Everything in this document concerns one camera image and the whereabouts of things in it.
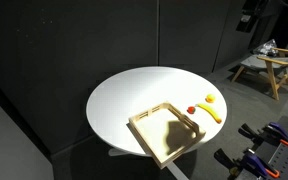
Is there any shallow wooden crate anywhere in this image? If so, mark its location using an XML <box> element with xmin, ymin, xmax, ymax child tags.
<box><xmin>127</xmin><ymin>101</ymin><xmax>207</xmax><ymax>170</ymax></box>

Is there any small orange round fruit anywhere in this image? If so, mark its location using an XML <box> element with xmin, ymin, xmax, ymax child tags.
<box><xmin>205</xmin><ymin>93</ymin><xmax>217</xmax><ymax>104</ymax></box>

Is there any yellow banana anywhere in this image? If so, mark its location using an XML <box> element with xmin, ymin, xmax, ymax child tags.
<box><xmin>194</xmin><ymin>102</ymin><xmax>223</xmax><ymax>125</ymax></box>

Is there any clear plastic bag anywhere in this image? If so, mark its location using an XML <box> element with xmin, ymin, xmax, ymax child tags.
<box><xmin>253</xmin><ymin>38</ymin><xmax>280</xmax><ymax>57</ymax></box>

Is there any wooden armchair with grey cushion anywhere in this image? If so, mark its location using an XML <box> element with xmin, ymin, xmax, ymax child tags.
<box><xmin>231</xmin><ymin>47</ymin><xmax>288</xmax><ymax>101</ymax></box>

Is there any black wall-mounted device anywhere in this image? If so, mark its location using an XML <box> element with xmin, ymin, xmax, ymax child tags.
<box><xmin>236</xmin><ymin>0</ymin><xmax>268</xmax><ymax>34</ymax></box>

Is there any purple clamp with orange handle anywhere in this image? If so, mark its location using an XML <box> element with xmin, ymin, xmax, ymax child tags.
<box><xmin>213</xmin><ymin>148</ymin><xmax>281</xmax><ymax>179</ymax></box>
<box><xmin>238</xmin><ymin>121</ymin><xmax>288</xmax><ymax>148</ymax></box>

